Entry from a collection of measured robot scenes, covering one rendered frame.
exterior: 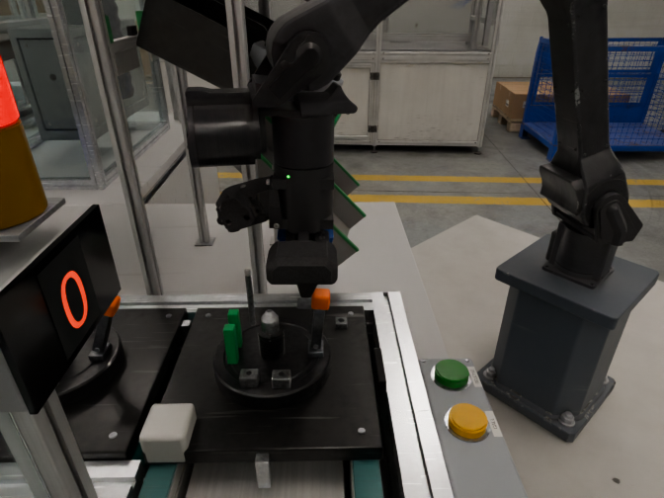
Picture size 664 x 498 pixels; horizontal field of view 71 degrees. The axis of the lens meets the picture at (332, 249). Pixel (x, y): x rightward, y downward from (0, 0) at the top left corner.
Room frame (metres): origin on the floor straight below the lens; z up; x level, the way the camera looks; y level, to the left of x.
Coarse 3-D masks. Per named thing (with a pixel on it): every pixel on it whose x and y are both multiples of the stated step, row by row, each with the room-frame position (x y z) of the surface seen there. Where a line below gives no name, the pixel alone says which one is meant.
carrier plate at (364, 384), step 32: (224, 320) 0.51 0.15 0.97; (352, 320) 0.51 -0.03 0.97; (192, 352) 0.45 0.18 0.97; (352, 352) 0.45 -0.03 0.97; (192, 384) 0.39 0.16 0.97; (352, 384) 0.39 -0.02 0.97; (224, 416) 0.35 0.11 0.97; (256, 416) 0.35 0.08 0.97; (288, 416) 0.35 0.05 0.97; (320, 416) 0.35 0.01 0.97; (352, 416) 0.35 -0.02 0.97; (192, 448) 0.31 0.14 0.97; (224, 448) 0.31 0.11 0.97; (256, 448) 0.31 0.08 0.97; (288, 448) 0.31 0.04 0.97; (320, 448) 0.31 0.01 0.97; (352, 448) 0.31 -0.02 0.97
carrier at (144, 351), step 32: (128, 320) 0.51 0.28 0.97; (160, 320) 0.51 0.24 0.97; (96, 352) 0.42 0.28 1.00; (128, 352) 0.45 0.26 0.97; (160, 352) 0.45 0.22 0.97; (64, 384) 0.37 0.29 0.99; (96, 384) 0.39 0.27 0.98; (128, 384) 0.39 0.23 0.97; (160, 384) 0.41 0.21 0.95; (96, 416) 0.35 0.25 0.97; (128, 416) 0.35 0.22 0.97; (96, 448) 0.31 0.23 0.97; (128, 448) 0.31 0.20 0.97
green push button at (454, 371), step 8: (448, 360) 0.43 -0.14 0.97; (440, 368) 0.42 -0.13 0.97; (448, 368) 0.42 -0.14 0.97; (456, 368) 0.42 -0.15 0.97; (464, 368) 0.42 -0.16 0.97; (440, 376) 0.41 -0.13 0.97; (448, 376) 0.40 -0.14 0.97; (456, 376) 0.40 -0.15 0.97; (464, 376) 0.40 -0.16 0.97; (448, 384) 0.40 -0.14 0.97; (456, 384) 0.40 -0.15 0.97; (464, 384) 0.40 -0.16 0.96
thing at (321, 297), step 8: (312, 296) 0.42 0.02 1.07; (320, 296) 0.42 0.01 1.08; (328, 296) 0.42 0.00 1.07; (304, 304) 0.42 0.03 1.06; (312, 304) 0.42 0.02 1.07; (320, 304) 0.42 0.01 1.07; (328, 304) 0.42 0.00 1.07; (320, 312) 0.42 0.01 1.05; (320, 320) 0.42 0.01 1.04; (312, 328) 0.42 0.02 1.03; (320, 328) 0.42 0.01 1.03; (312, 336) 0.42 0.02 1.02; (320, 336) 0.42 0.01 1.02; (312, 344) 0.42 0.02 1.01; (320, 344) 0.42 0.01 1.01
